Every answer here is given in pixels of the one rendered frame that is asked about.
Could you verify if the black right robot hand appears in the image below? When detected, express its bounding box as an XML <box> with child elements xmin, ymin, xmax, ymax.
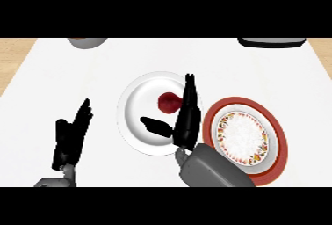
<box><xmin>138</xmin><ymin>73</ymin><xmax>202</xmax><ymax>149</ymax></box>

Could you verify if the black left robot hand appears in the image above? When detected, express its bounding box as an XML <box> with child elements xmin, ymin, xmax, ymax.
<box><xmin>50</xmin><ymin>98</ymin><xmax>94</xmax><ymax>172</ymax></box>

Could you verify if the red pear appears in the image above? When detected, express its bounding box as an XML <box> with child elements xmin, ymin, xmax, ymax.
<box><xmin>156</xmin><ymin>91</ymin><xmax>184</xmax><ymax>114</ymax></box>

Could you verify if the plain white plate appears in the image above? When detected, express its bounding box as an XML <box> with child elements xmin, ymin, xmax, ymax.
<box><xmin>115</xmin><ymin>70</ymin><xmax>205</xmax><ymax>157</ymax></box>

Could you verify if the red-rimmed floral plate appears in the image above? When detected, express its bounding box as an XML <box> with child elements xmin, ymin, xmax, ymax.
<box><xmin>200</xmin><ymin>96</ymin><xmax>289</xmax><ymax>187</ymax></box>

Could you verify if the grey bowl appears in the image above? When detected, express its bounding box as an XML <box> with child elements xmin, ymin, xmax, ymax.
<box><xmin>66</xmin><ymin>37</ymin><xmax>109</xmax><ymax>50</ymax></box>

